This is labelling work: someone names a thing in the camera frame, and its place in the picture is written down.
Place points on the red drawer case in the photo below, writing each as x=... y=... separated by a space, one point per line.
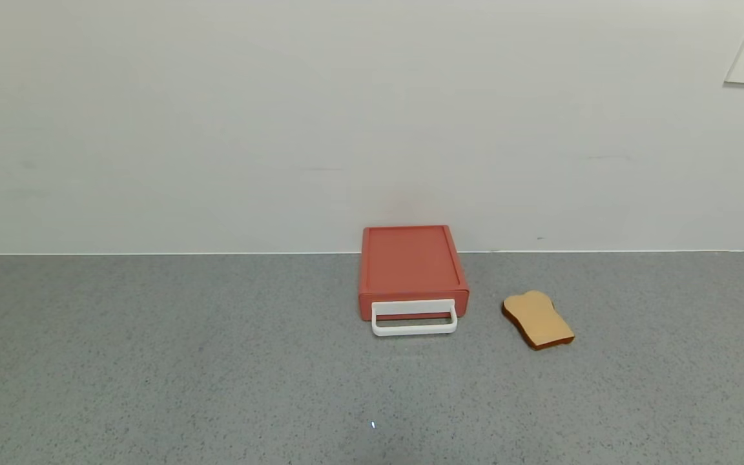
x=411 y=258

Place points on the toy toast slice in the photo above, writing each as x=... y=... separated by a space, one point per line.
x=538 y=320

